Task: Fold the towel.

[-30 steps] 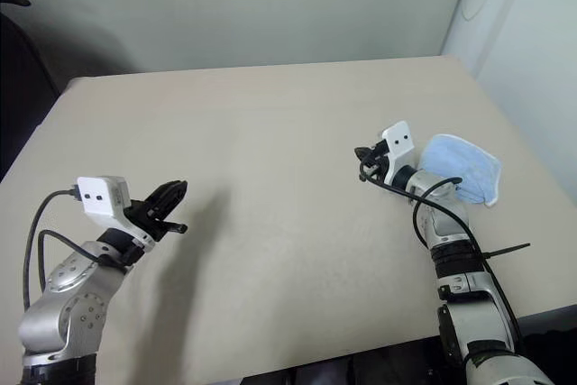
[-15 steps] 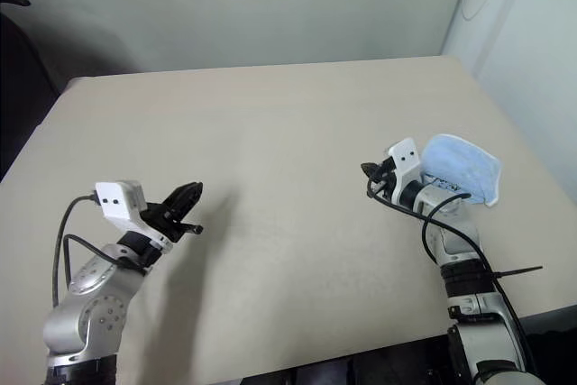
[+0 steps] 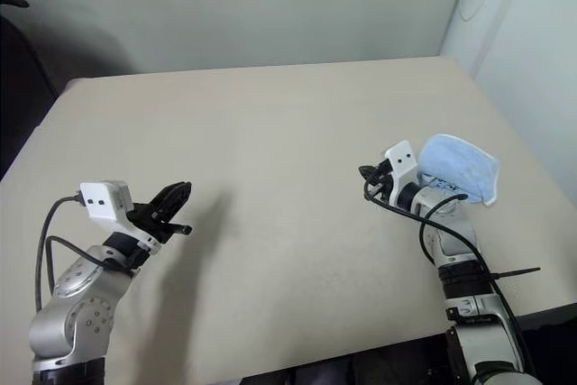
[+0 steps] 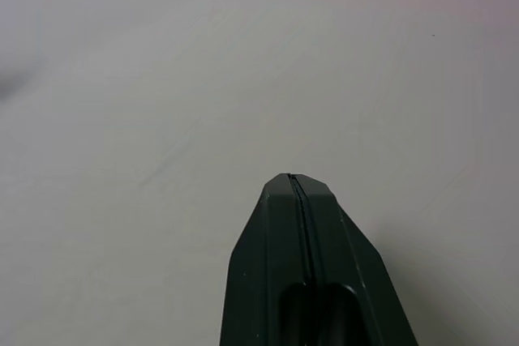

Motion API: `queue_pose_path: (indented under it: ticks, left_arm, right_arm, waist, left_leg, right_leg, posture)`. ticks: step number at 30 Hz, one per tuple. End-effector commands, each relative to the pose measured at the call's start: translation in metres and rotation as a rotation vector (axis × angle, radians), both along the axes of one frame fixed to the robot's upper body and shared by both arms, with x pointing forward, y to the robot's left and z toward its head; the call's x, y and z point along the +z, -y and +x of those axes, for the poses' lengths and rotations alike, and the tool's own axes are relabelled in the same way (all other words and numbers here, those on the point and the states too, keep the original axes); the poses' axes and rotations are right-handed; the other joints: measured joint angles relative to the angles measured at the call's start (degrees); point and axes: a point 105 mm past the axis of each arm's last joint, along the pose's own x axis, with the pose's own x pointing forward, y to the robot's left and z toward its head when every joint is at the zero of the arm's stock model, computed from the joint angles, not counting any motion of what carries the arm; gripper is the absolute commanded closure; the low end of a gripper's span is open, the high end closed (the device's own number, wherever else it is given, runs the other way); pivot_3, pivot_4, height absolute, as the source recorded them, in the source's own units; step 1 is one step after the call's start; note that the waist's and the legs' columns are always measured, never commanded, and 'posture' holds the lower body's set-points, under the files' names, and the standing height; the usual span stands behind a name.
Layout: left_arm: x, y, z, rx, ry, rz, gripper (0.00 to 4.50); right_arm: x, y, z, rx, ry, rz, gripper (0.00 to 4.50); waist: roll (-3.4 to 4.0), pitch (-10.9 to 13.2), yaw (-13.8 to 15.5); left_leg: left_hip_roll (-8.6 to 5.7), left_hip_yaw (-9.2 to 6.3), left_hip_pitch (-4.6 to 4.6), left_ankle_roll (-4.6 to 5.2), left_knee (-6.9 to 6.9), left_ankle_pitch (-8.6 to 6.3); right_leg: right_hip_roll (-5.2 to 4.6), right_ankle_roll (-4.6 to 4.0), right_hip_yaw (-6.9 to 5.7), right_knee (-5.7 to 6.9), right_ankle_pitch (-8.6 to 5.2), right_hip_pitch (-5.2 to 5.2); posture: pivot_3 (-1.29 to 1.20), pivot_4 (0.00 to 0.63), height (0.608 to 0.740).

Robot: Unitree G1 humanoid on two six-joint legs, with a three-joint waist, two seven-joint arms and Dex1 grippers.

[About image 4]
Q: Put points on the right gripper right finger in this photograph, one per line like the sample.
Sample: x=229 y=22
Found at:
x=357 y=273

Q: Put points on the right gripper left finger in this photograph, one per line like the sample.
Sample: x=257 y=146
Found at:
x=263 y=265

